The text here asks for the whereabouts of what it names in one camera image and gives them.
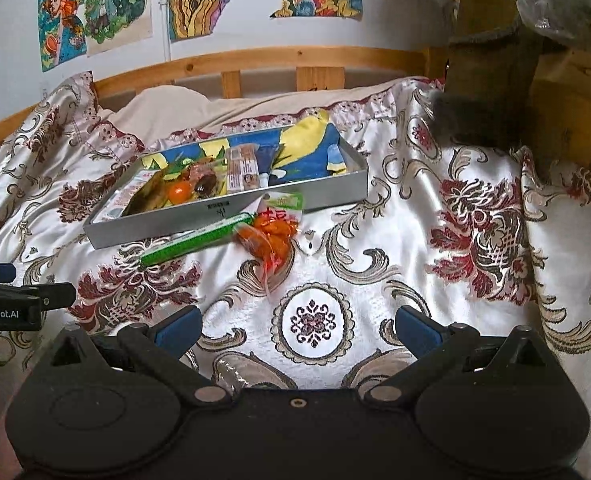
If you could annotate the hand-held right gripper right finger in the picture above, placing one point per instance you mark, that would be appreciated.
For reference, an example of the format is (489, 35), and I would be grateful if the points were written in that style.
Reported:
(418, 330)

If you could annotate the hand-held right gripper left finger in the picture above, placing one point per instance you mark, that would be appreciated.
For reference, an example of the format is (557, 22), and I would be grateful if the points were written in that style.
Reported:
(178, 332)

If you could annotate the grey metal tray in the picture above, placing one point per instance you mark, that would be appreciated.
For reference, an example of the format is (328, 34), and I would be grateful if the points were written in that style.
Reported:
(125, 232)

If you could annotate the clear rice cracker bag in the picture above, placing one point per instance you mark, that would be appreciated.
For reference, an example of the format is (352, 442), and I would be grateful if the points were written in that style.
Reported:
(148, 197)

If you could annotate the nut bar packet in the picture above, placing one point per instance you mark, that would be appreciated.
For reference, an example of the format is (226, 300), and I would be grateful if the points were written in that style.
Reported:
(243, 170)

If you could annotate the blue white long packet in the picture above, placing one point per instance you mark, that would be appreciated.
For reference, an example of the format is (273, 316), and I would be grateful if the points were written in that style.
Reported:
(269, 160)

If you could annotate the floral satin blanket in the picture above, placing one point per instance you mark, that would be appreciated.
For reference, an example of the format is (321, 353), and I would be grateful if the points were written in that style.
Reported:
(425, 285)

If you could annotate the green sausage stick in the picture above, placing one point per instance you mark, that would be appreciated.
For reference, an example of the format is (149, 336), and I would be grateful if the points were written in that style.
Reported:
(195, 240)

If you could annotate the orange candy bag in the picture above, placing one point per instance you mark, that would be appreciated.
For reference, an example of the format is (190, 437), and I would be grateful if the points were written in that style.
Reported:
(270, 232)

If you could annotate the small orange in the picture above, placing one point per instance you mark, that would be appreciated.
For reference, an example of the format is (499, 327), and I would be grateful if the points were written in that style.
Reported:
(179, 193)

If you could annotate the colourful drawing sheet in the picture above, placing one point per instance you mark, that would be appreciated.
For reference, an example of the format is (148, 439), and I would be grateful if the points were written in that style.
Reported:
(315, 155)

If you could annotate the beige bed sheet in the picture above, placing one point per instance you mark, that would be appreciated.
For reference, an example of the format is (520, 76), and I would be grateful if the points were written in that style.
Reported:
(175, 105)

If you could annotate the mustard hanging garment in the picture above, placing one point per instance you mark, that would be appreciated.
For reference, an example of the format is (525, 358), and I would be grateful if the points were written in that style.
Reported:
(480, 60)

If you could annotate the blue girl wall drawing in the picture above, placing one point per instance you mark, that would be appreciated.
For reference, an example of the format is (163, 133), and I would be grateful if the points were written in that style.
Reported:
(60, 25)

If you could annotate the wooden frame boards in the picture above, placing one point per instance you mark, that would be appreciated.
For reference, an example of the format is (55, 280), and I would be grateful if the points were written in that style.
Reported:
(575, 100)

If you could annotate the wooden bed frame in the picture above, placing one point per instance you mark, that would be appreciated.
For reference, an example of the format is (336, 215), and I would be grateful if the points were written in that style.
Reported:
(275, 57)

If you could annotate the blond child wall drawing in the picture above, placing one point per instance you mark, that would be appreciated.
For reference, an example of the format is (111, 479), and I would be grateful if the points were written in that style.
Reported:
(115, 5)

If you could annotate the white wall pipe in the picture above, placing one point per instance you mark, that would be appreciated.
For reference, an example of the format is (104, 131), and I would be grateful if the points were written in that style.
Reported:
(167, 10)

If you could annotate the swirly seaweed wall drawing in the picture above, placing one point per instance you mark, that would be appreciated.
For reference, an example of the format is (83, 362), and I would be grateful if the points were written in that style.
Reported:
(205, 0)

